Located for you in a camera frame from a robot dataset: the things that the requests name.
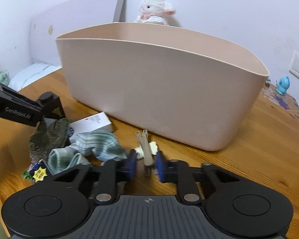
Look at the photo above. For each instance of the small green plush toy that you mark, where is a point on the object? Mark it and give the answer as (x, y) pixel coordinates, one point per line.
(4, 78)

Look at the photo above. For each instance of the blue cartoon figurine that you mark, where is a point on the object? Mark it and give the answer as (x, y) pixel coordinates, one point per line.
(282, 85)

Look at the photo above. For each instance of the beige plastic storage bin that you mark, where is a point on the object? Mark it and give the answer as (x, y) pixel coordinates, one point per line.
(185, 85)

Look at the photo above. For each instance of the white slim carton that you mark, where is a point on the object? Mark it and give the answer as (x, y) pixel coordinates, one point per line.
(98, 121)

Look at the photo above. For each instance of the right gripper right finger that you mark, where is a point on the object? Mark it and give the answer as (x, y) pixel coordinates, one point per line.
(183, 176)

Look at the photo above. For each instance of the dark green crinkled bag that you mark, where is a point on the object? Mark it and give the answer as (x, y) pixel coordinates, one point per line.
(48, 135)

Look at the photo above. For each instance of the green plaid scrunchie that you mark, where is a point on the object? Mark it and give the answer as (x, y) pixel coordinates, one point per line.
(102, 144)

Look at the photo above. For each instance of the lilac bed headboard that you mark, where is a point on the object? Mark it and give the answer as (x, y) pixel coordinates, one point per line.
(67, 17)

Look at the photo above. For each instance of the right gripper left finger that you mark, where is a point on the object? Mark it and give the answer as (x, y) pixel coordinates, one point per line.
(109, 175)

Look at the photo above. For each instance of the black small bottle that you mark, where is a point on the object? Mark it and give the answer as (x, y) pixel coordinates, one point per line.
(51, 106)

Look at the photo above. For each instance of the white plush lamb toy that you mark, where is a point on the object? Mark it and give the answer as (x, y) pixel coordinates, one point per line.
(155, 12)

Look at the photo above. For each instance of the black box yellow stars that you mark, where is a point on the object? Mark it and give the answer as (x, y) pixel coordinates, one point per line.
(36, 172)

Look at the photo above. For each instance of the tiny mushroom figurine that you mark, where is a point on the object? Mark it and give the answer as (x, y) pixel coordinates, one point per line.
(267, 83)

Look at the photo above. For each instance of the purple flower table mat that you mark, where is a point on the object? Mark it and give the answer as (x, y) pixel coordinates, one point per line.
(286, 102)

